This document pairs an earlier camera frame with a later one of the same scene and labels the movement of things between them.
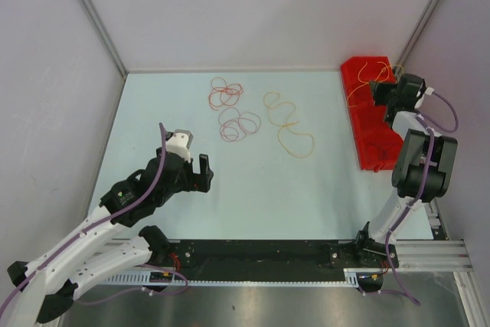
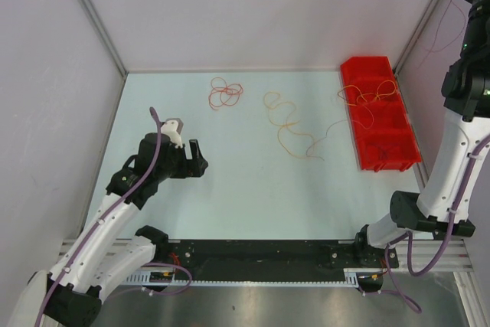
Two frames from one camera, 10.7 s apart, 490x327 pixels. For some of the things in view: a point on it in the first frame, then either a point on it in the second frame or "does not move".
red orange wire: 223,93 does not move
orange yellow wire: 367,83 to 374,99
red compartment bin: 377,147 does not move
